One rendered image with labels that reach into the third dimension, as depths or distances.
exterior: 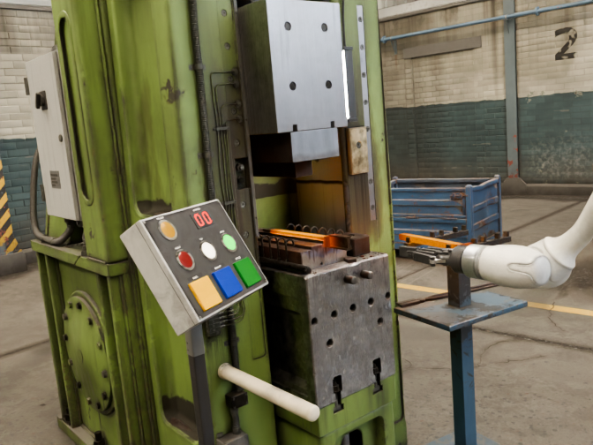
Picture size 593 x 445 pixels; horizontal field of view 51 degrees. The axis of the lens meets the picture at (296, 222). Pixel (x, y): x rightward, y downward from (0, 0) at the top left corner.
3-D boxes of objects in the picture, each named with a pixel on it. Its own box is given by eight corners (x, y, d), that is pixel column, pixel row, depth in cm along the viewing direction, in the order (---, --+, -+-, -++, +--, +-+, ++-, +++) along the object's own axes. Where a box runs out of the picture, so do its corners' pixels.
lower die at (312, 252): (347, 259, 212) (345, 235, 210) (302, 272, 199) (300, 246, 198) (273, 246, 244) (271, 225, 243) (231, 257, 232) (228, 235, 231)
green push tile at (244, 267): (262, 279, 169) (248, 256, 170) (248, 287, 162) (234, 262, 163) (257, 282, 170) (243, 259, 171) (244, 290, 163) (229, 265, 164)
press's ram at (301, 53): (365, 124, 213) (357, 3, 206) (277, 133, 189) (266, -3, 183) (290, 130, 245) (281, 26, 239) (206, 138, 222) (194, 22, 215)
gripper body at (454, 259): (460, 277, 161) (431, 273, 168) (479, 270, 166) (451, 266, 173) (459, 249, 160) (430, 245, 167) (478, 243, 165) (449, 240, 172)
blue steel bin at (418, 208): (505, 246, 607) (502, 174, 596) (474, 266, 546) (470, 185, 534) (397, 240, 681) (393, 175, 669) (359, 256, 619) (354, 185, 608)
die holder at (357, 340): (396, 373, 223) (388, 252, 216) (317, 411, 200) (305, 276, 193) (298, 339, 266) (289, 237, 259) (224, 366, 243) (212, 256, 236)
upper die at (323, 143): (339, 155, 206) (337, 127, 204) (293, 162, 194) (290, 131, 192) (265, 157, 238) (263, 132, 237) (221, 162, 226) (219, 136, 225)
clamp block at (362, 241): (371, 252, 219) (370, 234, 218) (354, 257, 214) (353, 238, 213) (348, 249, 228) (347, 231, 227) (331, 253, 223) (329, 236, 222)
